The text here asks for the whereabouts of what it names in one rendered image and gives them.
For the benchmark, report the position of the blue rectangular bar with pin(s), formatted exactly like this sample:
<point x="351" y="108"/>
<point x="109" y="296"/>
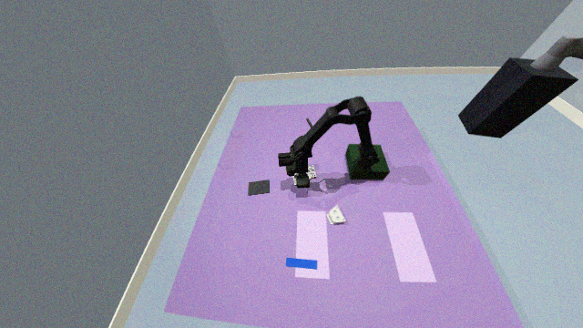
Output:
<point x="309" y="264"/>

